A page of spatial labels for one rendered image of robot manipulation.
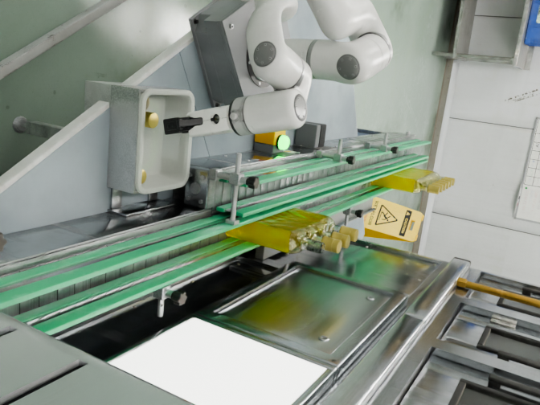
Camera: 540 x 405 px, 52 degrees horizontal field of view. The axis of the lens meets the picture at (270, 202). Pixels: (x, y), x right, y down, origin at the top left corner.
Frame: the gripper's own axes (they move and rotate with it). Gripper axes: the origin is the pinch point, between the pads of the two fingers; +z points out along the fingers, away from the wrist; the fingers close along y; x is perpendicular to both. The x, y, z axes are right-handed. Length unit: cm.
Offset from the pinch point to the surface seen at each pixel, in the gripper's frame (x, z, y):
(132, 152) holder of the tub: -4.4, 8.1, -6.4
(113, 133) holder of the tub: 0.0, 12.9, -6.4
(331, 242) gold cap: -31.7, -18.3, 29.6
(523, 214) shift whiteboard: -124, 0, 609
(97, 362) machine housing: -17, -49, -71
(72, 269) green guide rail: -23.0, 2.1, -31.0
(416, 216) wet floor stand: -81, 55, 361
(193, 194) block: -15.8, 8.8, 12.5
